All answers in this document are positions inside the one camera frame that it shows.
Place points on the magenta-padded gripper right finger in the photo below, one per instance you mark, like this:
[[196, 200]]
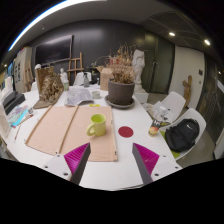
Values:
[[148, 159]]

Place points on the yellow-green mug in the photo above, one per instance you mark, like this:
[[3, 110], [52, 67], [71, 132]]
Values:
[[98, 125]]

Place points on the wooden figure sculpture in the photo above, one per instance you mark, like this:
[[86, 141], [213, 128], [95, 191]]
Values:
[[187, 90]]

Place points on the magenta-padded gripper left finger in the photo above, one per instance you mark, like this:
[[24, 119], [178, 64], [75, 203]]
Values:
[[76, 159]]

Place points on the round ceiling spotlight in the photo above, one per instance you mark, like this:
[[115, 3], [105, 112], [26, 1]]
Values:
[[207, 42], [171, 34]]

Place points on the grey spray bottle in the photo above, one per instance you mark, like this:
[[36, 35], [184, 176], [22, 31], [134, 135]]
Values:
[[86, 81]]

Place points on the small white cup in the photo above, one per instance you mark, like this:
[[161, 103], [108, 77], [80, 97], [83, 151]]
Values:
[[96, 94]]

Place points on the black wall screen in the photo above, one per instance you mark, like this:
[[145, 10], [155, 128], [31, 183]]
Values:
[[53, 49]]

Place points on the small yellow strip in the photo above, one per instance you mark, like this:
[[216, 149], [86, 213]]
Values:
[[94, 105]]

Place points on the flat round red coaster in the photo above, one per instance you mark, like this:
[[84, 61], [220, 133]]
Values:
[[125, 132]]

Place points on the printed newspaper sheet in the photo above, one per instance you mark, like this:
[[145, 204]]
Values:
[[77, 96]]

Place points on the black backpack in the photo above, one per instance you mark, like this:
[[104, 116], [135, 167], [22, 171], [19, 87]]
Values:
[[181, 135]]

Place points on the dried plant in grey pot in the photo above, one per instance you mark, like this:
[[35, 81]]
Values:
[[120, 91]]

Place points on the brown cardboard box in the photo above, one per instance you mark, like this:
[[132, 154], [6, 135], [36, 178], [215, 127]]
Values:
[[105, 80]]

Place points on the green seat cushion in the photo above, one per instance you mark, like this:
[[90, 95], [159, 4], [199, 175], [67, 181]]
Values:
[[175, 154]]

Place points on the clear white-capped drink bottle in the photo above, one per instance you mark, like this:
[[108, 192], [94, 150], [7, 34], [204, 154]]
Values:
[[155, 126]]

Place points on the colourful booklet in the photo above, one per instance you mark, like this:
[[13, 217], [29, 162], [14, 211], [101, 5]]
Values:
[[18, 115]]

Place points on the white plaster statue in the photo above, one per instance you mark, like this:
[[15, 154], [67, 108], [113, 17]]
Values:
[[138, 66]]

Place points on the small pale green bottle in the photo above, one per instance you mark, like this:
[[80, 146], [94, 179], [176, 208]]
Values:
[[66, 86]]

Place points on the white plastic chair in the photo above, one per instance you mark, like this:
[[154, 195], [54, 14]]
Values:
[[79, 78], [175, 101], [196, 115]]

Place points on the white pedestal block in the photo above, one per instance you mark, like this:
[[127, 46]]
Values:
[[141, 96]]

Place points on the stack of papers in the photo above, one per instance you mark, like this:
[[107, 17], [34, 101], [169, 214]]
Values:
[[151, 111]]

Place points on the beige wooden panel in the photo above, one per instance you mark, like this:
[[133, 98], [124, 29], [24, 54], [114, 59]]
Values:
[[50, 130]]

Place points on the grey plant saucer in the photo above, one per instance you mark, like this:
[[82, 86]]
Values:
[[120, 106]]

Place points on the small white bust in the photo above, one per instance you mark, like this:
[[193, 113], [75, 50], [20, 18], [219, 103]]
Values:
[[63, 75]]

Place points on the wooden easel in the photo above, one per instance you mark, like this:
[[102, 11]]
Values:
[[75, 65]]

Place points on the white display board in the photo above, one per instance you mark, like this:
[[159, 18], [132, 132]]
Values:
[[21, 68]]

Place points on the black desktop device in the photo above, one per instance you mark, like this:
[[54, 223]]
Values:
[[12, 101]]

